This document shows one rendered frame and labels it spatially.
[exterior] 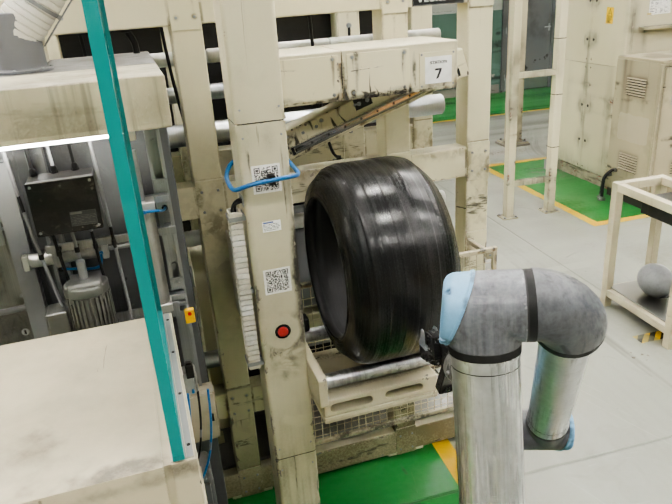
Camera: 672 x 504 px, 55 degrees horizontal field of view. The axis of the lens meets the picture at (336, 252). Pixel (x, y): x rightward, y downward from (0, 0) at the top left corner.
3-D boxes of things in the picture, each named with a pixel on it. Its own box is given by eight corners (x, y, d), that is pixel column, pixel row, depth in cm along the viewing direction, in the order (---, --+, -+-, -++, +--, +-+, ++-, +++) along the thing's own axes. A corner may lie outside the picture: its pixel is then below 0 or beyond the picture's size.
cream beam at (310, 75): (269, 111, 186) (264, 58, 180) (253, 99, 208) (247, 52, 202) (459, 88, 201) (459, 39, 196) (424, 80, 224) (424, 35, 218)
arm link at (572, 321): (612, 249, 97) (566, 412, 152) (526, 253, 100) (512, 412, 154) (626, 316, 91) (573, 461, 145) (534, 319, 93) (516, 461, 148)
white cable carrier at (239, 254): (249, 370, 185) (228, 214, 167) (246, 361, 189) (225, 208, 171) (264, 367, 186) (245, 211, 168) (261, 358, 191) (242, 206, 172)
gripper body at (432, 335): (449, 324, 167) (471, 340, 155) (450, 354, 169) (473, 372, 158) (422, 330, 165) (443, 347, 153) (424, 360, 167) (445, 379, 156)
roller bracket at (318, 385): (320, 410, 182) (317, 380, 179) (286, 343, 218) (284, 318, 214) (331, 407, 183) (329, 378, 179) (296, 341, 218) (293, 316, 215)
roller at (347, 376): (320, 372, 186) (318, 378, 189) (324, 386, 183) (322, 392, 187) (430, 346, 195) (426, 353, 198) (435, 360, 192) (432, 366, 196)
